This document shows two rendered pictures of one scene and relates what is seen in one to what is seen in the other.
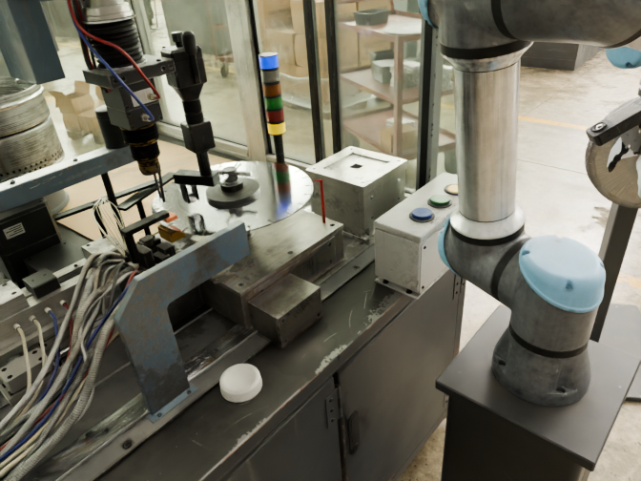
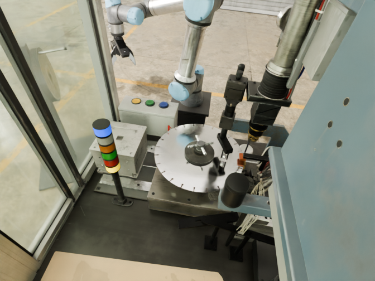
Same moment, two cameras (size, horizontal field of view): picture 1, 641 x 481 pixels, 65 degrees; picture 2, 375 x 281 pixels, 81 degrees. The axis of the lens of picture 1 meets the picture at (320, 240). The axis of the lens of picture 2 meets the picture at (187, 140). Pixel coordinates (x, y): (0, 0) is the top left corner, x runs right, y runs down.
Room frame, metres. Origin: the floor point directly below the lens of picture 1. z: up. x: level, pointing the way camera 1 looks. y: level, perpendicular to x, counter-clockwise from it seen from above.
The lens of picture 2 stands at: (1.32, 0.56, 1.55)
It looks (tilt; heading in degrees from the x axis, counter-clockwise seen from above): 45 degrees down; 231
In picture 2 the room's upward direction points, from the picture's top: 6 degrees clockwise
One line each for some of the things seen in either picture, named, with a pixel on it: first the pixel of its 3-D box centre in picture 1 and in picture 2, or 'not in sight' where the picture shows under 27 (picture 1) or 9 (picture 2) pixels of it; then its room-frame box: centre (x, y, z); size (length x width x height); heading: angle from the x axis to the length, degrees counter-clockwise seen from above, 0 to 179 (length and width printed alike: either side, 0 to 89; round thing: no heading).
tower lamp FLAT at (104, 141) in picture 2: (270, 74); (104, 136); (1.23, 0.09, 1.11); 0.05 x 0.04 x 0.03; 46
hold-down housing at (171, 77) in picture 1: (190, 94); (231, 102); (0.87, 0.20, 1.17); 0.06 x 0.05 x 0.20; 127
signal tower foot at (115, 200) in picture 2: not in sight; (122, 199); (1.23, 0.09, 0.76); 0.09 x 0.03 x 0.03; 136
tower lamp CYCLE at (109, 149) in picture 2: (272, 88); (106, 144); (1.23, 0.09, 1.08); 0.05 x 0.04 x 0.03; 46
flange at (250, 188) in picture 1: (232, 187); (199, 150); (0.94, 0.17, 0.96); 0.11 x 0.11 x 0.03
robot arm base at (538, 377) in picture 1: (544, 347); (191, 93); (0.58, -0.35, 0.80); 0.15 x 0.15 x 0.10
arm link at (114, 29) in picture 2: not in sight; (116, 27); (0.90, -0.64, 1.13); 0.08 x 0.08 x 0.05
